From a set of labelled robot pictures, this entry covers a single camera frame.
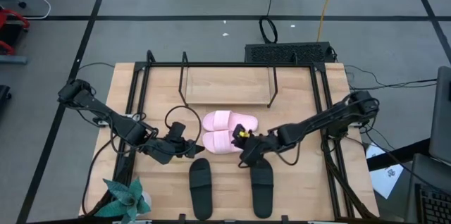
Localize wooden shelf black wire frame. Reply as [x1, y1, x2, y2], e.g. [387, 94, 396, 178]
[178, 51, 279, 109]

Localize teal artificial plant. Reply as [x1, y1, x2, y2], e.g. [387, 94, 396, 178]
[94, 177, 152, 224]

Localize grey monitor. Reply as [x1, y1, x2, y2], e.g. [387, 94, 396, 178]
[428, 66, 451, 167]

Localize grey desk leg bar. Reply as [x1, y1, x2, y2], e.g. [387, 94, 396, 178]
[0, 54, 28, 66]

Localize white plant pot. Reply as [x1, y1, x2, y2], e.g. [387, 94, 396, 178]
[140, 191, 153, 211]

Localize grey laptop black keyboard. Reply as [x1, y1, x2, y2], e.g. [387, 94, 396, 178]
[404, 153, 451, 224]

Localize pink slide sandal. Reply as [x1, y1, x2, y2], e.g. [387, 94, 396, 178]
[202, 130, 245, 155]
[202, 110, 259, 132]

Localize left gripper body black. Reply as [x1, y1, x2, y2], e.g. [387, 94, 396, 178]
[160, 135, 197, 164]

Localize thin black floor cables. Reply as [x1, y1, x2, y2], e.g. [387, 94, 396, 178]
[343, 64, 438, 92]

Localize yellow floor cable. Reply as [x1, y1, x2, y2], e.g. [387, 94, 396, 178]
[316, 0, 342, 43]

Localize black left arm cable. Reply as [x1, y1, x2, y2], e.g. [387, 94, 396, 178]
[81, 130, 123, 217]

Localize red and black cart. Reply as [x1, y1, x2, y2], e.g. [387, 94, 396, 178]
[0, 7, 31, 56]

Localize coiled black floor cable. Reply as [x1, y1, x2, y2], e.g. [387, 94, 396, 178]
[259, 0, 279, 44]

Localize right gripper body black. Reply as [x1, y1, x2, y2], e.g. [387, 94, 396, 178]
[238, 134, 279, 168]

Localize black aluminium table frame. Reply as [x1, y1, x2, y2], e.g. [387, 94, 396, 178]
[112, 49, 380, 224]

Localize black equipment piece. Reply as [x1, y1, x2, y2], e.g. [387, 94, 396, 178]
[0, 85, 12, 112]

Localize black desk beam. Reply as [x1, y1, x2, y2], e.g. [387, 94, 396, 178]
[366, 138, 433, 172]

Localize black slide sandal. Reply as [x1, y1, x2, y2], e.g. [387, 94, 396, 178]
[249, 158, 275, 219]
[188, 157, 214, 221]

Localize black left camera cable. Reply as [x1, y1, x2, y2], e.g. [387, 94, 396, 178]
[164, 105, 202, 141]

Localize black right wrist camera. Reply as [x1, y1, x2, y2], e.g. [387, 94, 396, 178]
[233, 123, 252, 139]

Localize white paper sheet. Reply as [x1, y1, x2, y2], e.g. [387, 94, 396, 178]
[365, 142, 404, 199]

